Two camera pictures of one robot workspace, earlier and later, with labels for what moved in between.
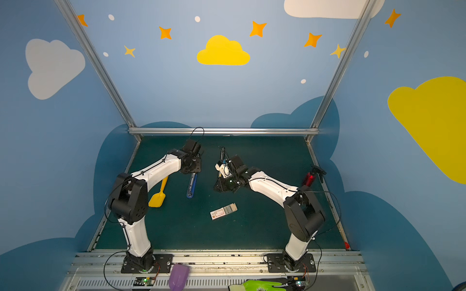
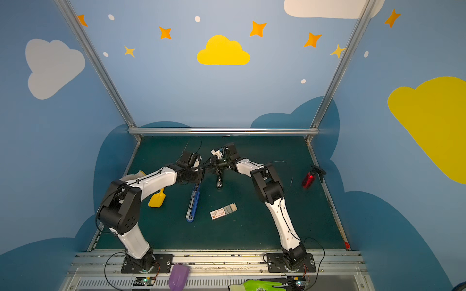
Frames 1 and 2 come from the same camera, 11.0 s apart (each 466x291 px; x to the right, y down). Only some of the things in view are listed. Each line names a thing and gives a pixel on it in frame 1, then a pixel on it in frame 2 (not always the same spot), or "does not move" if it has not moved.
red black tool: x=310 y=176 does not move
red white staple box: x=224 y=211 does not move
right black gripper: x=221 y=180 → x=219 y=168
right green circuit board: x=297 y=281 does not move
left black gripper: x=195 y=167 → x=198 y=173
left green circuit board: x=142 y=280 does not move
